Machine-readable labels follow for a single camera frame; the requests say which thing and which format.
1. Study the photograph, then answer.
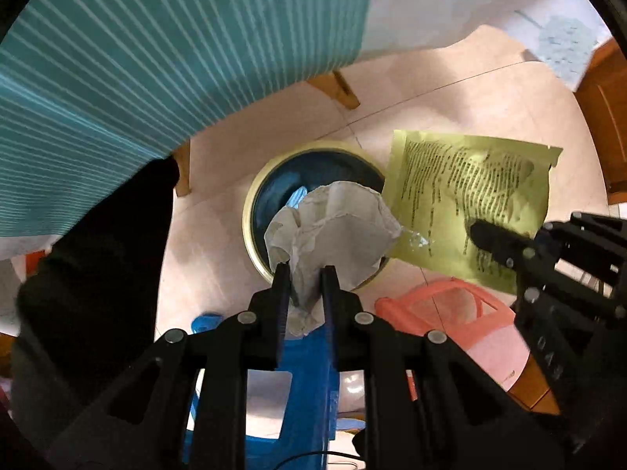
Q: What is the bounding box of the teal and white tablecloth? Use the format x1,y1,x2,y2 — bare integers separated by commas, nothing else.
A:
1,0,609,259

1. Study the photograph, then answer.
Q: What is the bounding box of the blue plastic stool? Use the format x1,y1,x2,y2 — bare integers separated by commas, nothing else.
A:
182,329,357,469

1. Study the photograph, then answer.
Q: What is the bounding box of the white paper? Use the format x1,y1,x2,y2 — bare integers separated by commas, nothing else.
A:
264,181,402,338

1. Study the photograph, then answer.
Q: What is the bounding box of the pink plastic stool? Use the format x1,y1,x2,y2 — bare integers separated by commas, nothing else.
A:
375,279,529,390

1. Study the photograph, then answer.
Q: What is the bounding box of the yellow printed packet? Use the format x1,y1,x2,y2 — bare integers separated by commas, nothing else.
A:
382,130,562,294

